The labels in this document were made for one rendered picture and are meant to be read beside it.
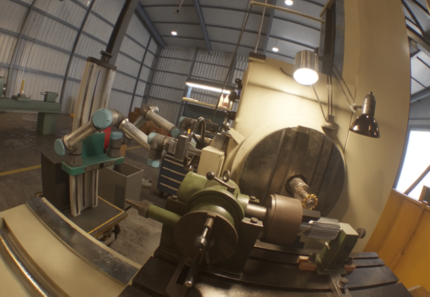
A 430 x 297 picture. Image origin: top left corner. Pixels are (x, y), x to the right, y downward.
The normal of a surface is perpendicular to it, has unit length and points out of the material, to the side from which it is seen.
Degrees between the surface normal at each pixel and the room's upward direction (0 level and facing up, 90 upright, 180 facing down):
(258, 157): 90
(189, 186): 43
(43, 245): 0
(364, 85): 90
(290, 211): 39
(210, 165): 90
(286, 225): 69
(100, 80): 90
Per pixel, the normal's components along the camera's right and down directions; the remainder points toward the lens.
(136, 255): 0.24, -0.97
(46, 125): 0.95, 0.26
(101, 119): 0.18, 0.05
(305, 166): -0.17, 0.05
